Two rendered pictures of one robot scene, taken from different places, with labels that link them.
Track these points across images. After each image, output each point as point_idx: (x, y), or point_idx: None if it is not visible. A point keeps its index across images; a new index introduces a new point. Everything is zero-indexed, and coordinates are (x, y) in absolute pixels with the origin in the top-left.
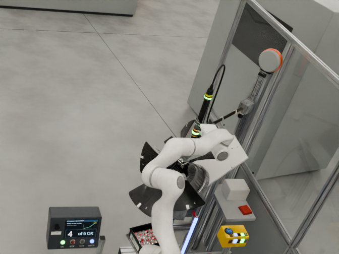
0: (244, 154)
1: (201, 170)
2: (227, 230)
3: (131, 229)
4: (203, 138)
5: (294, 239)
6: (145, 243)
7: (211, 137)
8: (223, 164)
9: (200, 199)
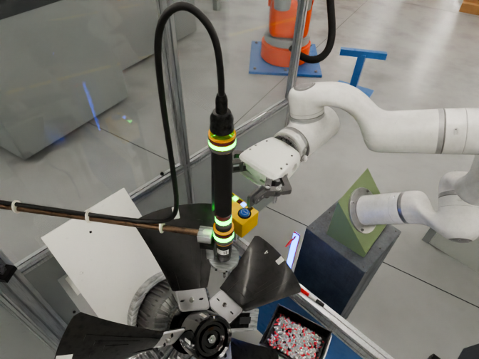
0: (115, 196)
1: (158, 288)
2: (247, 214)
3: None
4: (383, 117)
5: (184, 156)
6: (311, 338)
7: (369, 101)
8: (132, 246)
9: (252, 246)
